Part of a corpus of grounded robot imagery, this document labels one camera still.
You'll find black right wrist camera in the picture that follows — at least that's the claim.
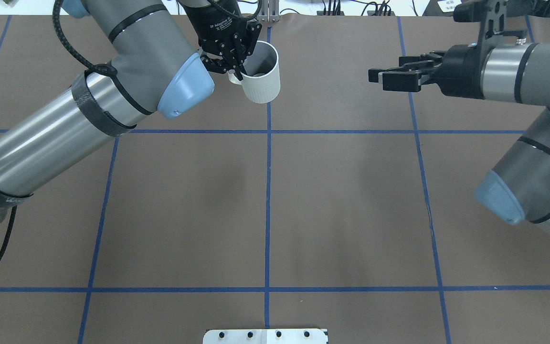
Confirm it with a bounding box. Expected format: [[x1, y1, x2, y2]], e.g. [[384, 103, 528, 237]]
[[453, 0, 550, 51]]

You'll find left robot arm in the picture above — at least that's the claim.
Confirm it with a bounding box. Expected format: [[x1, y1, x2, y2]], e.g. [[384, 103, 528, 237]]
[[0, 0, 262, 223]]

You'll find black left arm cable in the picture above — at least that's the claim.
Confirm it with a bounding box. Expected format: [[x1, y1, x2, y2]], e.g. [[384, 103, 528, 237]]
[[0, 0, 118, 288]]

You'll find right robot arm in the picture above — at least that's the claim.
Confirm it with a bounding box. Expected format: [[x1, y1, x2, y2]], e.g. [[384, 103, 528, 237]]
[[368, 43, 550, 235]]

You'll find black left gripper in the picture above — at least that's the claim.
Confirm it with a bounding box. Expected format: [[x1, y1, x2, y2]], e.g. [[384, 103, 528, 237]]
[[180, 0, 262, 81]]

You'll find white cup with handle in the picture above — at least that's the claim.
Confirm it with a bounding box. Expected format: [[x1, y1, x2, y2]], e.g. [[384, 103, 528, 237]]
[[228, 41, 281, 104]]

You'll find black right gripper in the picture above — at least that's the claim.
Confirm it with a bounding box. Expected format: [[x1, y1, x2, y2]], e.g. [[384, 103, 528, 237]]
[[369, 45, 485, 99]]

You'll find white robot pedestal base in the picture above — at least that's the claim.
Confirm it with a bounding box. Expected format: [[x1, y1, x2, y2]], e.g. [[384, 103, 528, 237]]
[[202, 328, 329, 344]]

